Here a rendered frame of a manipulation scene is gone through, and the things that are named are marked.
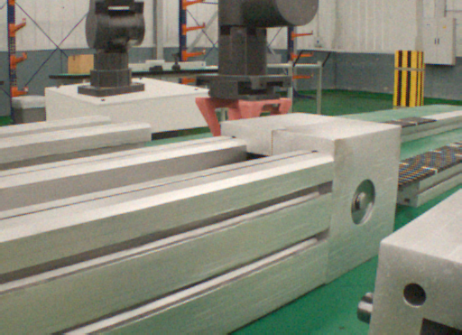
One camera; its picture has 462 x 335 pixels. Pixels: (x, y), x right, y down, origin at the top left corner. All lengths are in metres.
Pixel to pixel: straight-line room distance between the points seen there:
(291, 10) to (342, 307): 0.30
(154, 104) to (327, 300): 0.69
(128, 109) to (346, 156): 0.64
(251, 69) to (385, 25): 12.42
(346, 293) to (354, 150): 0.09
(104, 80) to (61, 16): 7.67
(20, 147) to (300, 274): 0.22
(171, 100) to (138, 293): 0.76
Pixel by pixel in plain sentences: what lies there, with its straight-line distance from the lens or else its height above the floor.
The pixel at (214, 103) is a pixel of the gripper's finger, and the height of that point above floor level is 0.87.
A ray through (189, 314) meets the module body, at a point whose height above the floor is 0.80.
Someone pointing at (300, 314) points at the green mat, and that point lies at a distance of 0.28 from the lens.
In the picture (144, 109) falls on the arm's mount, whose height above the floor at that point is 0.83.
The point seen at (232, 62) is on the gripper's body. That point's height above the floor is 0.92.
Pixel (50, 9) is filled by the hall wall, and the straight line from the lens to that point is 8.52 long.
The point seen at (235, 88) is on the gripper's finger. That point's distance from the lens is 0.52.
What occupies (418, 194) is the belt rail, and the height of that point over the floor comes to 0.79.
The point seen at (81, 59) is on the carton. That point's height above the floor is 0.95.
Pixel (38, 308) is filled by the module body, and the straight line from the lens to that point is 0.19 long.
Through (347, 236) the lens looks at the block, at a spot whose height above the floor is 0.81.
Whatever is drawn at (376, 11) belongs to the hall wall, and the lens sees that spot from 13.11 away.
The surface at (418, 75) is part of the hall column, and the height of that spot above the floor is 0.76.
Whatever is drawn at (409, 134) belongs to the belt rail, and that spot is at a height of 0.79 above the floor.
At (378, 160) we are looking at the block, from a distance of 0.34.
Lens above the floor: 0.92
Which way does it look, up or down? 13 degrees down
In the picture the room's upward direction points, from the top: straight up
